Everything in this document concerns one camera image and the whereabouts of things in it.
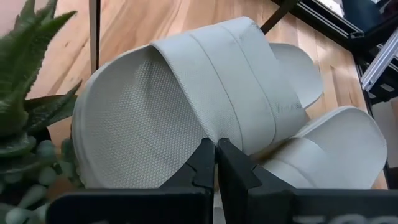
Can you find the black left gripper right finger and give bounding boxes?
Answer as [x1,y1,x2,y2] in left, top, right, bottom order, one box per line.
[217,138,398,224]

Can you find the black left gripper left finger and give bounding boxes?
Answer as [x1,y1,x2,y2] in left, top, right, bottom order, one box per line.
[46,138,216,224]

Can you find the black aluminium table frame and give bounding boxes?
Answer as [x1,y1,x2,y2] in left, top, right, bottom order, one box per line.
[272,0,398,190]

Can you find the light grey rubber slide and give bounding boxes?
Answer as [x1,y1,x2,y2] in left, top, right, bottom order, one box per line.
[257,105,389,190]
[72,16,325,189]

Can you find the small potted succulent plant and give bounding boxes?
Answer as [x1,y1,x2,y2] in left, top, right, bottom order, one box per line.
[0,0,85,224]

